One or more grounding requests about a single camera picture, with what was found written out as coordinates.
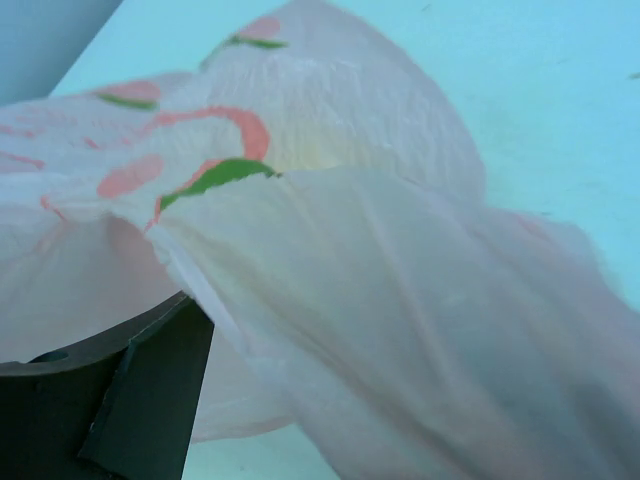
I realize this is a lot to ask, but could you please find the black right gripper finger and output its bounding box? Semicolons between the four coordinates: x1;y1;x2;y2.
1;293;214;480

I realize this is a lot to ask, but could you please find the pink plastic bag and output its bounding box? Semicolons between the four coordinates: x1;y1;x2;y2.
1;1;639;479

